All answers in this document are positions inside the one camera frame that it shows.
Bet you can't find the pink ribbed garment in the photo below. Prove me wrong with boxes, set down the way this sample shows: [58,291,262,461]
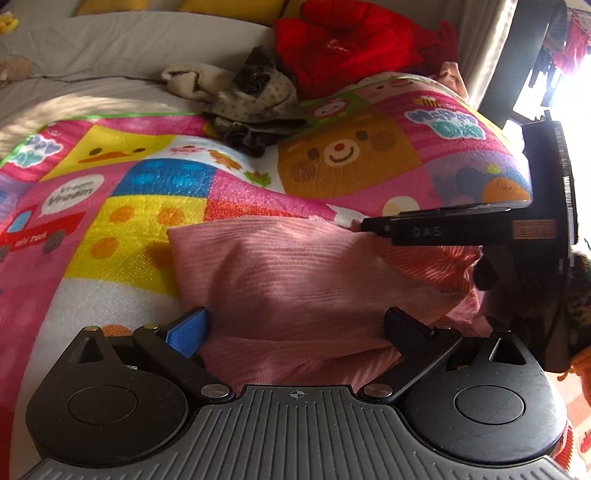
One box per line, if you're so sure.
[168,217,490,390]

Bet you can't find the beige and grey crumpled clothes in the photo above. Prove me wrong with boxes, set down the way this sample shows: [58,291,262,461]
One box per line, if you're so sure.
[161,46,308,158]

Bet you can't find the small pink cloth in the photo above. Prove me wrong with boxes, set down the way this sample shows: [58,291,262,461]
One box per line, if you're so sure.
[435,61,469,100]

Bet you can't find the colourful cartoon play mat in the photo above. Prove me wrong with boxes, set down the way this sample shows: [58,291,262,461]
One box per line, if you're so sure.
[1,72,532,479]

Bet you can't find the red plush cushion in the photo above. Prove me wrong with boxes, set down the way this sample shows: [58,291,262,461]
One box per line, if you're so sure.
[274,0,459,100]

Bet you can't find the hanging dark garments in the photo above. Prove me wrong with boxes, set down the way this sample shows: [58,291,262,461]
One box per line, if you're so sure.
[528,1,569,107]

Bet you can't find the hanging red garment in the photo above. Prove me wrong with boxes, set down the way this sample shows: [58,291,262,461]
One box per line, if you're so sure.
[555,13,590,74]

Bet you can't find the yellow pillow middle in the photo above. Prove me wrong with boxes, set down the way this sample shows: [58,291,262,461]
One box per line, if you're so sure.
[179,0,284,26]

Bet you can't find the yellow pillow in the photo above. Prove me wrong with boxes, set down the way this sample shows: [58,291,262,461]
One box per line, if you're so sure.
[179,0,284,26]
[76,0,150,15]

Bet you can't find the grey white sofa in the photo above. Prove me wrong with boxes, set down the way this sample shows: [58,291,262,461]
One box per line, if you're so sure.
[1,11,274,156]

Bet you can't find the small beige plush toy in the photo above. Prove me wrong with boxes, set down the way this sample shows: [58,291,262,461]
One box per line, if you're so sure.
[0,57,32,88]

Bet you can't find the yellow pillow left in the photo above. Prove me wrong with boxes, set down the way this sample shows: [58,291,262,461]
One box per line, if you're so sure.
[76,0,150,15]

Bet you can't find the yellow plush toy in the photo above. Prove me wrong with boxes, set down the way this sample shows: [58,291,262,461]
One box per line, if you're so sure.
[0,12,19,35]

